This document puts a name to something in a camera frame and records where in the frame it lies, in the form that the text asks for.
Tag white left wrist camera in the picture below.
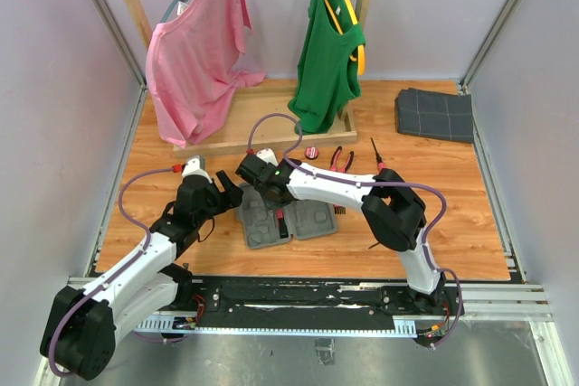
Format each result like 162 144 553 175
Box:
172 155 210 180

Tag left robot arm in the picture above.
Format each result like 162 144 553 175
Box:
40 167 242 381

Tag wooden clothes rack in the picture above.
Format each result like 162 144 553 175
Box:
123 0 370 158

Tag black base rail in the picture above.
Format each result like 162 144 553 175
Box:
163 277 458 334

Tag pink t-shirt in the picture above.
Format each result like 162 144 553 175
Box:
146 0 266 148

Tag pink black pliers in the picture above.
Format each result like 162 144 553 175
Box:
329 146 356 174

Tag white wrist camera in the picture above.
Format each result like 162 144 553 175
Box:
172 155 210 180
248 148 279 166

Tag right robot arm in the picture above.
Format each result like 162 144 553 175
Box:
236 154 446 314

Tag green tank top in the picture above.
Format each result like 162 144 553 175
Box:
288 0 366 137

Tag pink black screwdriver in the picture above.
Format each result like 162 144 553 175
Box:
370 137 385 171

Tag yellow clothes hanger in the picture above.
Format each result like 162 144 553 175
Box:
298 0 365 80

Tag folded grey checked cloth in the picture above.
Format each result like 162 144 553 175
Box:
394 88 474 144

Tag grey plastic tool case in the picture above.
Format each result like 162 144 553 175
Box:
236 183 338 249

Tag pink black utility knife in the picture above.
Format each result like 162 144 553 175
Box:
276 208 290 239

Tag red black tape roll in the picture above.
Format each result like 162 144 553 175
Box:
304 146 319 160

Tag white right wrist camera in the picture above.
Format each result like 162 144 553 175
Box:
248 148 279 166

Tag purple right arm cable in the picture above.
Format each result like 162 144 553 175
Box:
247 113 463 346

